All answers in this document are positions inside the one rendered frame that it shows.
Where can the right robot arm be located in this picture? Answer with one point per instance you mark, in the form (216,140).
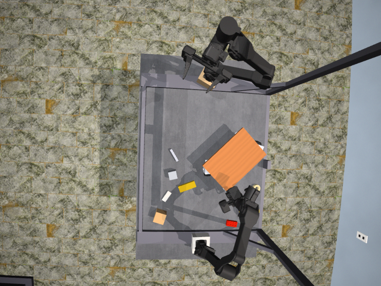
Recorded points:
(240,49)

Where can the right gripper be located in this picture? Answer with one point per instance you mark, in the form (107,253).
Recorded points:
(224,75)

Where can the red toy brick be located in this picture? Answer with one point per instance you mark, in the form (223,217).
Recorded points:
(231,223)

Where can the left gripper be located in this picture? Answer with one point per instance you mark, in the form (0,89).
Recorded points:
(225,204)

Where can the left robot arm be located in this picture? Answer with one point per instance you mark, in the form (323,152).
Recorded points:
(248,216)

